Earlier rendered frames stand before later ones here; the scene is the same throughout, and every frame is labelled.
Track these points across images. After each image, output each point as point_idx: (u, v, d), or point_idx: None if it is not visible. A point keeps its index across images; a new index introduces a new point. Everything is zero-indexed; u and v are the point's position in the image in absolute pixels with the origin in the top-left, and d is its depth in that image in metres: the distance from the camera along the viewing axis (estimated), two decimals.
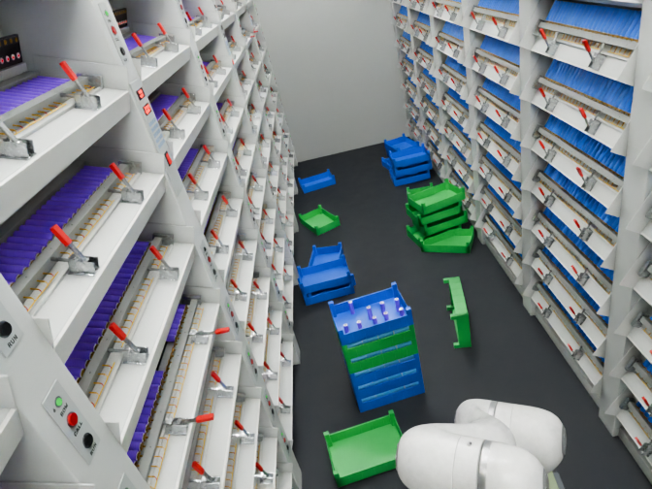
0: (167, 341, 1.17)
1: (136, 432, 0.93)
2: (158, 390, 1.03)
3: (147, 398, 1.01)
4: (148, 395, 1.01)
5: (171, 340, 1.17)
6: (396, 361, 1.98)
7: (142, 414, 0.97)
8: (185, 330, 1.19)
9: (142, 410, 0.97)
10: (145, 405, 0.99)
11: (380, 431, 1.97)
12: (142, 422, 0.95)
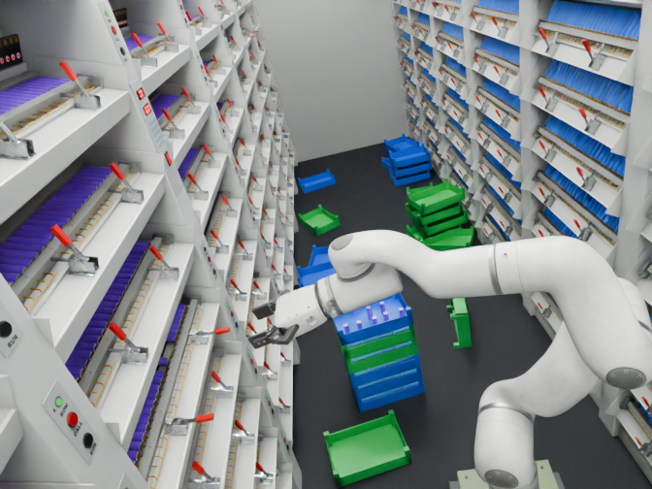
0: (167, 341, 1.17)
1: (136, 432, 0.93)
2: (158, 390, 1.03)
3: (147, 398, 1.01)
4: (148, 395, 1.01)
5: (171, 340, 1.17)
6: (396, 361, 1.98)
7: (142, 414, 0.97)
8: (185, 330, 1.19)
9: (142, 410, 0.97)
10: (145, 405, 0.99)
11: (380, 431, 1.97)
12: (142, 422, 0.95)
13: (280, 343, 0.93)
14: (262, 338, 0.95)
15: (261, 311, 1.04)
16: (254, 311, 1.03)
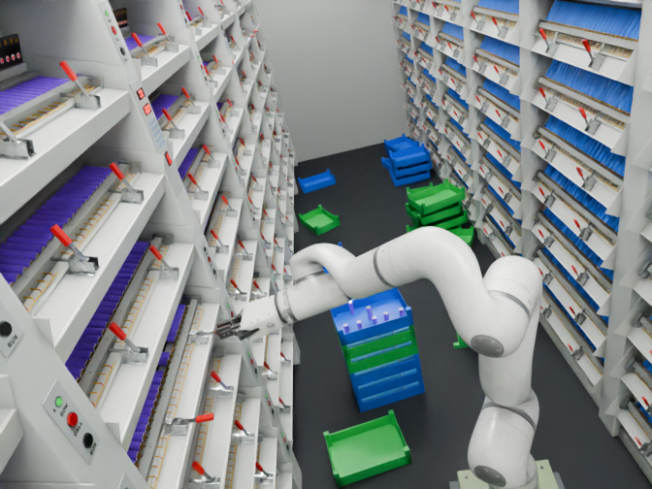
0: (167, 341, 1.17)
1: (136, 432, 0.93)
2: (158, 390, 1.03)
3: (147, 398, 1.01)
4: (148, 395, 1.01)
5: (171, 340, 1.17)
6: (396, 361, 1.98)
7: (142, 414, 0.97)
8: (185, 330, 1.19)
9: (142, 410, 0.97)
10: (145, 405, 0.99)
11: (380, 431, 1.97)
12: (142, 422, 0.95)
13: (238, 337, 1.14)
14: (226, 330, 1.16)
15: (224, 327, 1.19)
16: (218, 326, 1.19)
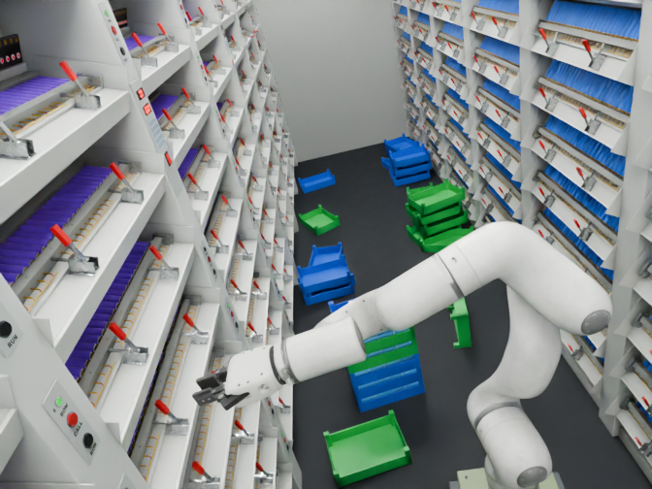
0: None
1: None
2: (150, 390, 1.03)
3: None
4: None
5: None
6: (396, 361, 1.98)
7: None
8: (178, 329, 1.18)
9: None
10: None
11: (380, 431, 1.97)
12: None
13: (222, 405, 0.87)
14: (207, 395, 0.89)
15: (206, 382, 0.93)
16: (198, 382, 0.92)
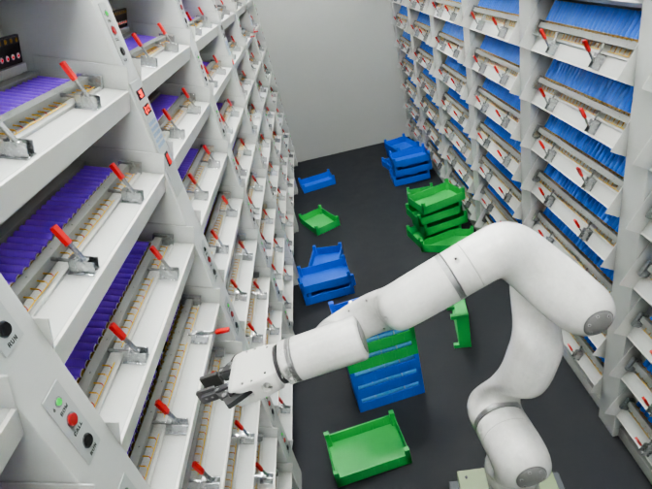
0: None
1: None
2: (150, 390, 1.03)
3: None
4: None
5: None
6: (396, 361, 1.98)
7: None
8: (179, 330, 1.19)
9: None
10: None
11: (380, 431, 1.97)
12: None
13: (225, 403, 0.87)
14: (210, 393, 0.89)
15: (210, 381, 0.93)
16: (202, 380, 0.93)
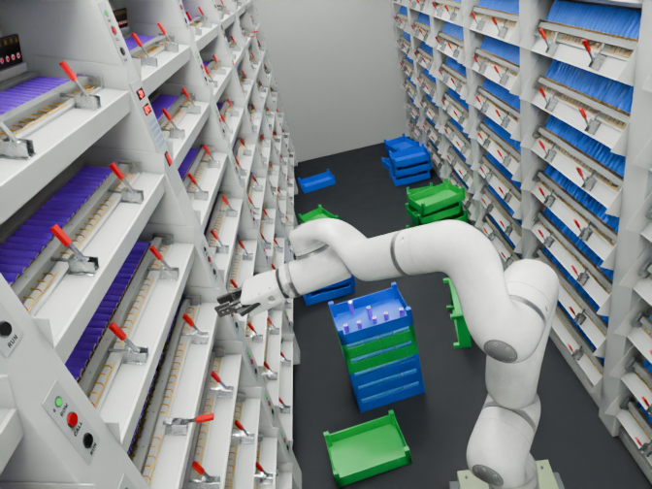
0: None
1: None
2: (150, 390, 1.03)
3: None
4: None
5: None
6: (396, 361, 1.98)
7: None
8: (178, 329, 1.18)
9: None
10: None
11: (380, 431, 1.97)
12: None
13: (239, 313, 1.10)
14: (226, 308, 1.12)
15: (224, 300, 1.16)
16: (218, 300, 1.16)
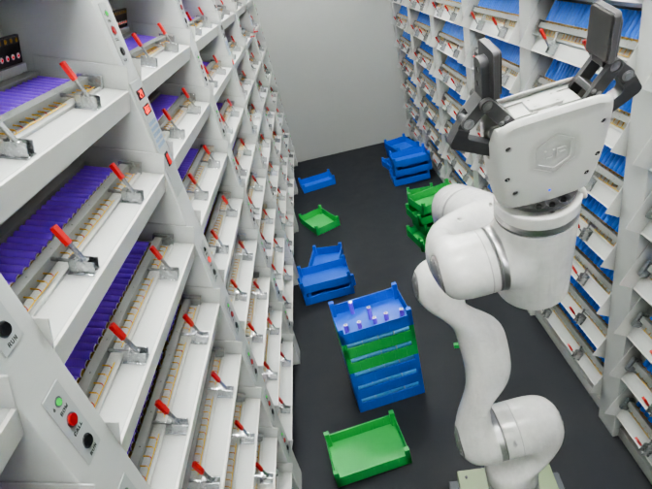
0: None
1: None
2: (150, 390, 1.03)
3: None
4: None
5: None
6: (396, 361, 1.98)
7: None
8: (178, 329, 1.18)
9: None
10: None
11: (380, 431, 1.97)
12: None
13: (635, 75, 0.40)
14: (604, 37, 0.39)
15: (492, 63, 0.39)
16: (489, 45, 0.38)
